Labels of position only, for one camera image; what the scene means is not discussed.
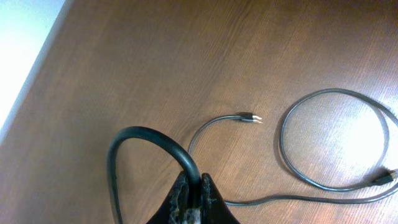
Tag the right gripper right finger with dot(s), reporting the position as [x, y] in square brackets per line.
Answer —
[214, 209]

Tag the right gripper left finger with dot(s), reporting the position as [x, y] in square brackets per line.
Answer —
[173, 208]

